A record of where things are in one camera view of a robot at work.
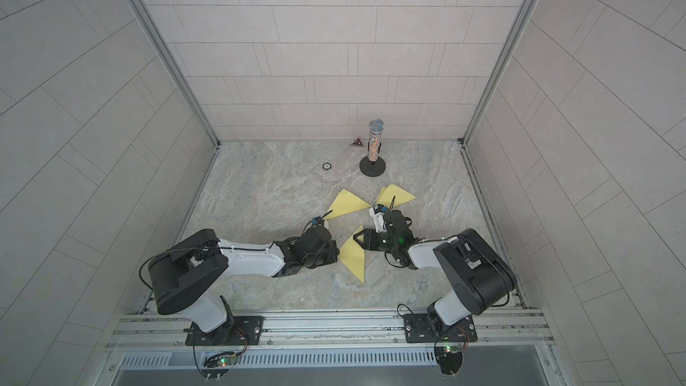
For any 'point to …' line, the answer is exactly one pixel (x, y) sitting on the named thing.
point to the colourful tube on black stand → (373, 165)
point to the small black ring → (326, 165)
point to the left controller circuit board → (218, 364)
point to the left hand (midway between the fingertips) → (345, 253)
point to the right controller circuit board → (450, 358)
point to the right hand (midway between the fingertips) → (358, 238)
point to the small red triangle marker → (357, 142)
